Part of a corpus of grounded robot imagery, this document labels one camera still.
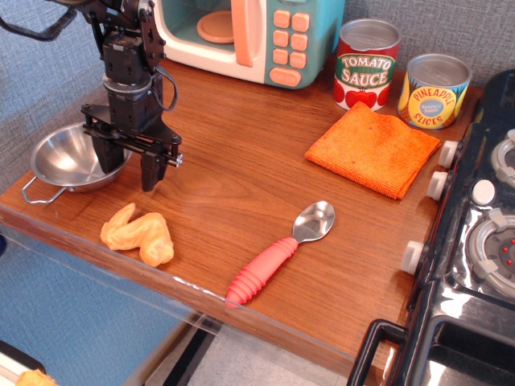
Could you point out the toy chicken wing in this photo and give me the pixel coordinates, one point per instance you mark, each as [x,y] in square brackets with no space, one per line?
[148,233]

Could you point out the spoon with pink handle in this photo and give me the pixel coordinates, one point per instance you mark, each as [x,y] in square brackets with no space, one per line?
[312,224]

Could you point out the teal toy microwave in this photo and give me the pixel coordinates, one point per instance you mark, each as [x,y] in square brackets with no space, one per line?
[279,43]

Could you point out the pineapple slices can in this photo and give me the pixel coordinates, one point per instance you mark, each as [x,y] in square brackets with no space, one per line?
[433,90]

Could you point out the orange folded cloth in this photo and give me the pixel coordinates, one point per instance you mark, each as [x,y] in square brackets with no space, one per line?
[377,151]

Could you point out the tomato sauce can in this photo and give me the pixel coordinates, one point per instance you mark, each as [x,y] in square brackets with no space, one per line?
[366,58]

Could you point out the orange furry object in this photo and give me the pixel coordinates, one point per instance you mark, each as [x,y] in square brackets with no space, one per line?
[35,378]

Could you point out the steel bowl with handles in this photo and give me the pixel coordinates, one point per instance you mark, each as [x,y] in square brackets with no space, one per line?
[66,159]

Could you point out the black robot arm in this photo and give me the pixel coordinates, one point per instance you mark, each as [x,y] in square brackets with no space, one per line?
[131,49]

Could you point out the black toy stove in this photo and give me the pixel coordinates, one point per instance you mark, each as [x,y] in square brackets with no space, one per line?
[460,326]

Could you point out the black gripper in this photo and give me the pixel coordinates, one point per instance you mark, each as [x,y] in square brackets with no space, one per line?
[132,120]

